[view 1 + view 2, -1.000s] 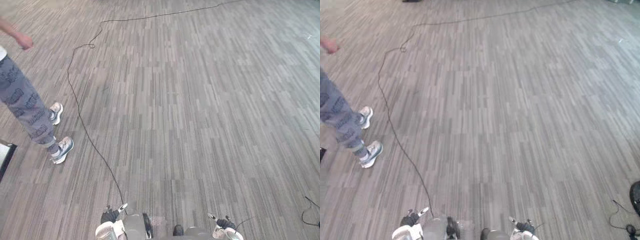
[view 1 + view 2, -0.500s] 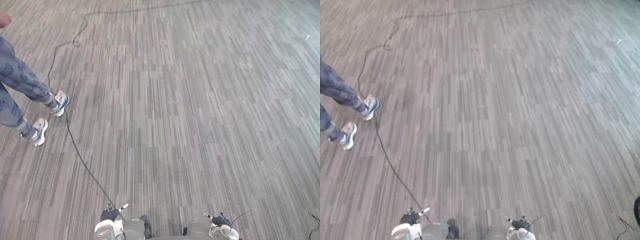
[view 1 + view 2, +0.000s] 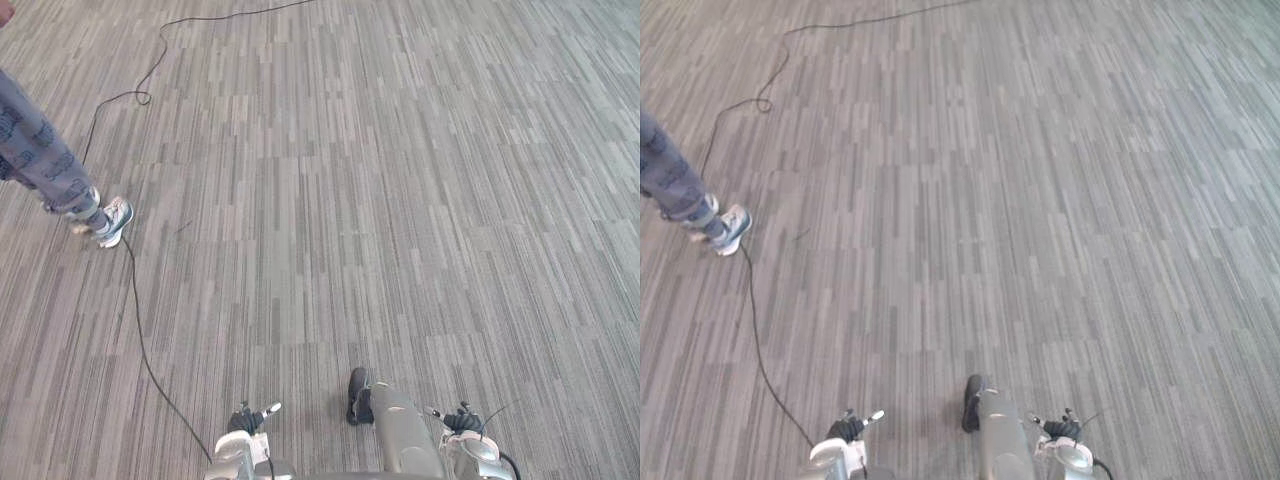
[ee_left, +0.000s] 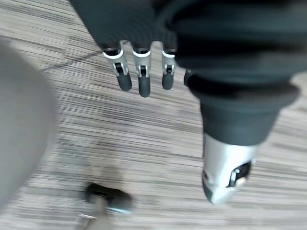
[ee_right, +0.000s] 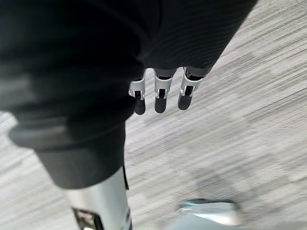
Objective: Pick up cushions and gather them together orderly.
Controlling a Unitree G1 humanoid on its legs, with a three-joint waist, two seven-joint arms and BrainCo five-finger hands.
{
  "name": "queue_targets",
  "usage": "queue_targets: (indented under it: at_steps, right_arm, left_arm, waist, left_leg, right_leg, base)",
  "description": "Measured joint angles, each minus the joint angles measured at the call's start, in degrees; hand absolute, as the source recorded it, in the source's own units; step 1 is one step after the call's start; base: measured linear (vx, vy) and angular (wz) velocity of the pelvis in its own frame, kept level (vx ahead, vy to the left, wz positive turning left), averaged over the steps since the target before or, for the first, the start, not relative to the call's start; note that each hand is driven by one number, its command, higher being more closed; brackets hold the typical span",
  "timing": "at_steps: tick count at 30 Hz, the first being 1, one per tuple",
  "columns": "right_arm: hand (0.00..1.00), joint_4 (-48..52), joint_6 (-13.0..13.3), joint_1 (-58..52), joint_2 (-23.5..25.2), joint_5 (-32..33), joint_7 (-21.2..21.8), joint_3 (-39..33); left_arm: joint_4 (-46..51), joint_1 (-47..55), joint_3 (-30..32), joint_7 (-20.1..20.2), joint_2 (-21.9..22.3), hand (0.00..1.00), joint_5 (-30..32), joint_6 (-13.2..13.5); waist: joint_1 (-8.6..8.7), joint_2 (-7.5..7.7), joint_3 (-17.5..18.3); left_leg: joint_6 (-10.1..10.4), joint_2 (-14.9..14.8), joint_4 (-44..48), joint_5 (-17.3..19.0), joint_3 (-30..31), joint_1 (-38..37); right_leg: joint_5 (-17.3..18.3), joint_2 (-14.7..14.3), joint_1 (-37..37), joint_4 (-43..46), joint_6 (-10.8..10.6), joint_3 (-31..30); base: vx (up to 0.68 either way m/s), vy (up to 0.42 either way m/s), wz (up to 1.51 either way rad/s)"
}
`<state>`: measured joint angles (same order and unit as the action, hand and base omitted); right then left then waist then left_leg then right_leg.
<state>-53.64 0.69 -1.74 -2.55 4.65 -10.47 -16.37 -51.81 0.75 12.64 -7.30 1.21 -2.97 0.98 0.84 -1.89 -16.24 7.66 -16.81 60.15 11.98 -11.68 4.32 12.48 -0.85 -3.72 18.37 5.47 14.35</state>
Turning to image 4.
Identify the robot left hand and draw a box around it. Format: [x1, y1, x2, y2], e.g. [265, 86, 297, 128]
[69, 0, 307, 205]

